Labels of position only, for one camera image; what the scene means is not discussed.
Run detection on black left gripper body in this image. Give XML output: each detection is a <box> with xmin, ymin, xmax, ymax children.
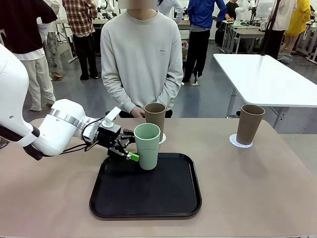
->
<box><xmin>95</xmin><ymin>125</ymin><xmax>122</xmax><ymax>150</ymax></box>

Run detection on tall pale green cup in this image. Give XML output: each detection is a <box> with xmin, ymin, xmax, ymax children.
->
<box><xmin>133</xmin><ymin>123</ymin><xmax>161</xmax><ymax>171</ymax></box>

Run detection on tall brown cup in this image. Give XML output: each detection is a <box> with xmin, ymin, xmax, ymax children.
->
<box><xmin>144</xmin><ymin>103</ymin><xmax>166</xmax><ymax>142</ymax></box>
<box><xmin>236</xmin><ymin>104</ymin><xmax>265</xmax><ymax>145</ymax></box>

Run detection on person's right forearm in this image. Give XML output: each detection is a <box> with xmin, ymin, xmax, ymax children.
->
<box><xmin>101</xmin><ymin>74</ymin><xmax>138</xmax><ymax>115</ymax></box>

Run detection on person's left forearm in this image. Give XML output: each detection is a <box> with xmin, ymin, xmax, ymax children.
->
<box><xmin>157</xmin><ymin>71</ymin><xmax>184</xmax><ymax>107</ymax></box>

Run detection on person's right hand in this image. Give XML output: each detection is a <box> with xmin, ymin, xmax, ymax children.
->
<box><xmin>130</xmin><ymin>106</ymin><xmax>146</xmax><ymax>118</ymax></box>

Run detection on black plastic tray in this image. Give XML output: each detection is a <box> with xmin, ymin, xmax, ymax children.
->
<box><xmin>89</xmin><ymin>153</ymin><xmax>203</xmax><ymax>219</ymax></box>

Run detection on person in grey sweatshirt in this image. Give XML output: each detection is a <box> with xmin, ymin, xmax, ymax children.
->
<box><xmin>100</xmin><ymin>0</ymin><xmax>184</xmax><ymax>119</ymax></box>

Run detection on bystander in patterned trousers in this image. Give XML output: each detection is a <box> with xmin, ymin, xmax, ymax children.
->
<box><xmin>37</xmin><ymin>0</ymin><xmax>64</xmax><ymax>80</ymax></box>

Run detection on bystander in plaid shirt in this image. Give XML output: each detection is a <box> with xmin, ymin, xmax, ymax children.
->
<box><xmin>61</xmin><ymin>0</ymin><xmax>100</xmax><ymax>80</ymax></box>

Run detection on bystander black top beige trousers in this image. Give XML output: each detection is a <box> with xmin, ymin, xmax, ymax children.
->
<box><xmin>0</xmin><ymin>0</ymin><xmax>59</xmax><ymax>112</ymax></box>

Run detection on bystander in blue jacket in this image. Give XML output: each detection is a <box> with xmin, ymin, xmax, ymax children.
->
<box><xmin>183</xmin><ymin>0</ymin><xmax>227</xmax><ymax>84</ymax></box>

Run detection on white rectangular table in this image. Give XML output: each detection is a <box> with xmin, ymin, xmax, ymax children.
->
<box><xmin>212</xmin><ymin>53</ymin><xmax>317</xmax><ymax>134</ymax></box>

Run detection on grey background work table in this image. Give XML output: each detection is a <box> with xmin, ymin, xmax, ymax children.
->
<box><xmin>221</xmin><ymin>21</ymin><xmax>265</xmax><ymax>54</ymax></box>

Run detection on grey cloth bundle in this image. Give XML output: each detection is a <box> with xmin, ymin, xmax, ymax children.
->
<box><xmin>277</xmin><ymin>53</ymin><xmax>293</xmax><ymax>65</ymax></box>

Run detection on bystander cream shirt black trousers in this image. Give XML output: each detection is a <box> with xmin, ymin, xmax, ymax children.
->
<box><xmin>262</xmin><ymin>0</ymin><xmax>298</xmax><ymax>60</ymax></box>

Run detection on bystander in yellow coat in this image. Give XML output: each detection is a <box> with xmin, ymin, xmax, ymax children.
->
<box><xmin>281</xmin><ymin>0</ymin><xmax>312</xmax><ymax>54</ymax></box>

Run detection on black left arm cable sleeve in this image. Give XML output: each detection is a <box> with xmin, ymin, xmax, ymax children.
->
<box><xmin>0</xmin><ymin>125</ymin><xmax>48</xmax><ymax>161</ymax></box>

